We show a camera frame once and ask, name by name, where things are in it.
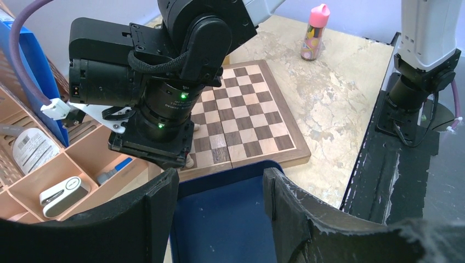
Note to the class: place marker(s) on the white stapler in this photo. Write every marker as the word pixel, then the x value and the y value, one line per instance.
pixel 60 197

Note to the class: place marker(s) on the pink capped small bottle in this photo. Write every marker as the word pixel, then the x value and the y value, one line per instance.
pixel 318 20

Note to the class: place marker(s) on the wooden chess board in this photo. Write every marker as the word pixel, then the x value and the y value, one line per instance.
pixel 244 121

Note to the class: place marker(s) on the dark blue tray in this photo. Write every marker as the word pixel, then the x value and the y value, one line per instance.
pixel 221 217

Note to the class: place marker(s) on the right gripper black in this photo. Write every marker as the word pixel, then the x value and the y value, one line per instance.
pixel 163 146

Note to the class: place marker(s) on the light chess piece fourteenth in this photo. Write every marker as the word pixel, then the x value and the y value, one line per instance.
pixel 189 161

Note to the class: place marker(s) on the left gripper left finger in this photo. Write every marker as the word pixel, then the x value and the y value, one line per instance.
pixel 133 227

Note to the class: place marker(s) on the white labelled tube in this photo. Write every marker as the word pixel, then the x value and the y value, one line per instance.
pixel 31 148

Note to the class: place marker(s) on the pink plastic desk organizer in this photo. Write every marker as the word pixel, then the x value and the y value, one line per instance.
pixel 86 158

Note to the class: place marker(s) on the blue folder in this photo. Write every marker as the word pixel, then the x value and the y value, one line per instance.
pixel 37 67

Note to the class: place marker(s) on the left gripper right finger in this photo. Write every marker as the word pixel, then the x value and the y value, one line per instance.
pixel 306 229

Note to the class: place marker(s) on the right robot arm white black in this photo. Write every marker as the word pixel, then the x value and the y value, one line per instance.
pixel 147 80

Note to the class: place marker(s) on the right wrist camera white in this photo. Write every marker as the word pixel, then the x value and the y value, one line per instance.
pixel 71 114

